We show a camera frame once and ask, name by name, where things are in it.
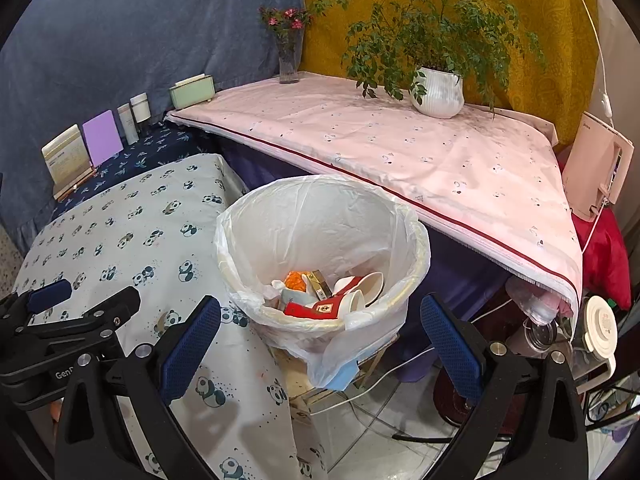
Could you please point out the glass vase with pink flowers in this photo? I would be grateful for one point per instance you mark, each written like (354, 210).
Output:
(289, 65)

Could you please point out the navy patterned cloth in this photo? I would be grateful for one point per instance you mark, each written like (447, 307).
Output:
(145, 155)

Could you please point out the purple card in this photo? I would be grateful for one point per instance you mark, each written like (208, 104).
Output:
(102, 137)

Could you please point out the white tissue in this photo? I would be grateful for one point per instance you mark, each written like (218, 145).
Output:
(276, 287)

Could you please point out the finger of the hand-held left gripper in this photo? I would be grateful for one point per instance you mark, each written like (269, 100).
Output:
(100, 320)
(47, 295)

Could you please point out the wooden stool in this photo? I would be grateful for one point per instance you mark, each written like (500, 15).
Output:
(305, 395)

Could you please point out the white round plastic lid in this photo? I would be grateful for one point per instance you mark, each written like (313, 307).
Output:
(600, 325)

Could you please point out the green plant in white pot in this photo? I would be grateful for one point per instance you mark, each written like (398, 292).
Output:
(440, 95)

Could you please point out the waste bin with white liner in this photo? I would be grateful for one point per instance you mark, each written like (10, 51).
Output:
(320, 220)

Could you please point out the clear plastic bottle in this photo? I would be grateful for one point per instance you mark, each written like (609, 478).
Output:
(530, 340)

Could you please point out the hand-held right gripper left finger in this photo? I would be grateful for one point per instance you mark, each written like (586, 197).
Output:
(192, 345)

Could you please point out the pink plastic appliance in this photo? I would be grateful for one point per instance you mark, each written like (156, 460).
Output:
(590, 170)

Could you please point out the white cosmetic jar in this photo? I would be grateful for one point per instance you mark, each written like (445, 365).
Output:
(140, 107)

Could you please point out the small black gold box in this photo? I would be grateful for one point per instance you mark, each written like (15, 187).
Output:
(318, 285)

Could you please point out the red cloth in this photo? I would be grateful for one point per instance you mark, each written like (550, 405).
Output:
(605, 260)

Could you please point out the blue-grey hanging cloth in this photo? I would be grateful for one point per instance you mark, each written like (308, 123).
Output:
(150, 35)

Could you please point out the clear plastic bag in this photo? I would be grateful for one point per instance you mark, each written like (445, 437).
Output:
(540, 305)

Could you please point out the pink bed sheet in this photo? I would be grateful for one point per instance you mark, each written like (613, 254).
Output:
(400, 150)

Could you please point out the white cosmetic tube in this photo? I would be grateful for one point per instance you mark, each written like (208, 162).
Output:
(128, 125)

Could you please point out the orange plastic wrapper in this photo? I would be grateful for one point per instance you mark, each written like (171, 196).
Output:
(295, 281)

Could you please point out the torn red white paper cup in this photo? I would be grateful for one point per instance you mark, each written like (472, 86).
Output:
(367, 287)

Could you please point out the pale green tissue box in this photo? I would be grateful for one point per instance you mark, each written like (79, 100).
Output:
(192, 92)

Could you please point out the red and white paper cup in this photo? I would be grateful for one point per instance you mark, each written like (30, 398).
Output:
(310, 310)

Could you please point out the gold calendar on wooden stand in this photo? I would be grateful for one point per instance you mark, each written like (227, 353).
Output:
(65, 160)

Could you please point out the mustard yellow hanging cloth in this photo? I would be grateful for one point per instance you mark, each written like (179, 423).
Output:
(565, 60)

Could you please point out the grey panda print sheet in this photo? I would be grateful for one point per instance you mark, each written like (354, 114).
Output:
(125, 220)

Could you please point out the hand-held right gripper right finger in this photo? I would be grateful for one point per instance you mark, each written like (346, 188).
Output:
(452, 350)

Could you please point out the dark red round stool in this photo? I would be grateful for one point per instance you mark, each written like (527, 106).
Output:
(450, 405)

